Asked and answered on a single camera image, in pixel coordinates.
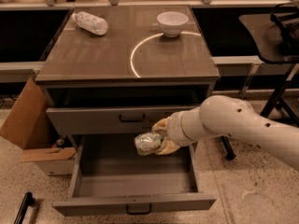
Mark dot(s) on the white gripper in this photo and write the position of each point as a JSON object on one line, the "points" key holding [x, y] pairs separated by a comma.
{"points": [[174, 128]]}

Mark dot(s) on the green 7up can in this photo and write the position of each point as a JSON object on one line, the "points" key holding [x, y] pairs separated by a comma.
{"points": [[147, 143]]}

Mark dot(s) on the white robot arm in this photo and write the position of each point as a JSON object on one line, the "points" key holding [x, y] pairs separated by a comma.
{"points": [[225, 116]]}

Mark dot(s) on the grey upper drawer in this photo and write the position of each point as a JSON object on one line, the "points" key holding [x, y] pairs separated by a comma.
{"points": [[69, 121]]}

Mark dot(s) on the open grey lower drawer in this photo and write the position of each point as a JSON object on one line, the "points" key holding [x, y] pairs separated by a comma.
{"points": [[110, 178]]}

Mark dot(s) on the grey drawer cabinet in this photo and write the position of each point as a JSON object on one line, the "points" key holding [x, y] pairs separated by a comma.
{"points": [[133, 64]]}

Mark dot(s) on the black cabinet leg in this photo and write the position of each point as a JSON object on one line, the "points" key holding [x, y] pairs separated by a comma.
{"points": [[230, 153]]}

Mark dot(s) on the white ceramic bowl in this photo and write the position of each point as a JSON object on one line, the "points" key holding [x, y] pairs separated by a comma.
{"points": [[172, 23]]}

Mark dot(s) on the clear plastic water bottle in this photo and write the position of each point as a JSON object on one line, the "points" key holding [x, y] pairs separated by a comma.
{"points": [[90, 22]]}

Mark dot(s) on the brown cardboard box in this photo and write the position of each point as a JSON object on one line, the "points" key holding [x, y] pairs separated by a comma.
{"points": [[28, 127]]}

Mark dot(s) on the black bar on floor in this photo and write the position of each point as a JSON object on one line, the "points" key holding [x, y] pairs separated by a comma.
{"points": [[28, 200]]}

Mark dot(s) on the black side table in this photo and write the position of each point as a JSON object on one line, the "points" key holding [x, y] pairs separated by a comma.
{"points": [[276, 38]]}

